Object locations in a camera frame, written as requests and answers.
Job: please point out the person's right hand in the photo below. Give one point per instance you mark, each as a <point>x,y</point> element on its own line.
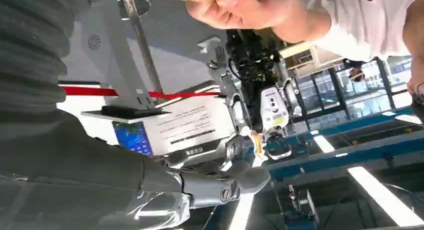
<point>415,89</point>

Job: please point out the person's left hand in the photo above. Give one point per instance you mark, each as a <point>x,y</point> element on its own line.
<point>245,12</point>

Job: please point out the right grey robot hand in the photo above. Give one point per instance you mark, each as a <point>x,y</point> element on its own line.
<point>82,175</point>

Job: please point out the blue steel beam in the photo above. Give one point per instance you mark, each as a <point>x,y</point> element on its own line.
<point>348,155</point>
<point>364,120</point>

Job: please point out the person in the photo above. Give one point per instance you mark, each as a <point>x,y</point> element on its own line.
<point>364,22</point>

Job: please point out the red barrier belt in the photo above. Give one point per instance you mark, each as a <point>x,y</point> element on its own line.
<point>89,91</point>

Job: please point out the black framed glass display shelf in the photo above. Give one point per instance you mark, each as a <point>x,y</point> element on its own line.
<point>331,92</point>

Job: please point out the white kiosk with swirl logo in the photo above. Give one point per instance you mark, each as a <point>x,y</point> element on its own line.
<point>93,57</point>

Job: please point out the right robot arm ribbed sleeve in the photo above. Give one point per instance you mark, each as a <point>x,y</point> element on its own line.
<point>30,49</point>

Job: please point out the black mounted device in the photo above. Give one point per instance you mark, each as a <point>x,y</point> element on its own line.
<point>299,212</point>

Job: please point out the chrome stanchion post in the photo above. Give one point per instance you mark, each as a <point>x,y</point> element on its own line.
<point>145,46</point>

